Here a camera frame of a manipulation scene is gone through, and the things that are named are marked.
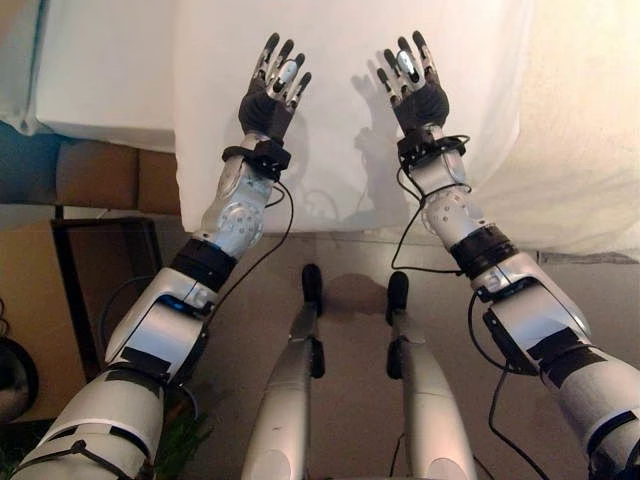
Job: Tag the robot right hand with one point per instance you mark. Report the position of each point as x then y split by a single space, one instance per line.
424 102

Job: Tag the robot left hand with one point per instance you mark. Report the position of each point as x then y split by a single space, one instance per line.
264 112

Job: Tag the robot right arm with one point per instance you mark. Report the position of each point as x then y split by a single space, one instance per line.
530 320

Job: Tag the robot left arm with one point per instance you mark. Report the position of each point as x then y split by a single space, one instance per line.
155 330

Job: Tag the white duvet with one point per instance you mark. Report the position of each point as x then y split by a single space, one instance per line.
345 90

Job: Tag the white mattress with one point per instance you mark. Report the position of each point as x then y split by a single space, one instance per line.
105 65

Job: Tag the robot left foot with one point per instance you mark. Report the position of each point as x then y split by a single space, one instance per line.
312 280

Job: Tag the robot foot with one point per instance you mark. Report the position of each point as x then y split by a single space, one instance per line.
398 287
312 280

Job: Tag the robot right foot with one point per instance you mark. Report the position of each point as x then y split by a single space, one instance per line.
398 287

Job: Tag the black framed side table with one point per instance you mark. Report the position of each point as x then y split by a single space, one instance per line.
100 260

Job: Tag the blue grey curtain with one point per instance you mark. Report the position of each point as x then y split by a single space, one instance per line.
17 65

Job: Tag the robot left leg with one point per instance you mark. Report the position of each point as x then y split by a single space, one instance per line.
287 395

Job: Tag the robot leg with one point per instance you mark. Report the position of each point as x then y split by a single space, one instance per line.
287 395
430 395

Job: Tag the robot right leg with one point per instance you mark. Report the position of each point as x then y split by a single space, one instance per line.
430 395

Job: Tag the green plant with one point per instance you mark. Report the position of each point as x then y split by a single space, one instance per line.
180 445

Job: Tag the black round object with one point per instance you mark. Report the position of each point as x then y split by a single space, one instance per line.
15 380

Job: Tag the brown bed frame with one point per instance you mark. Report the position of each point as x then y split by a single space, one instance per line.
100 175

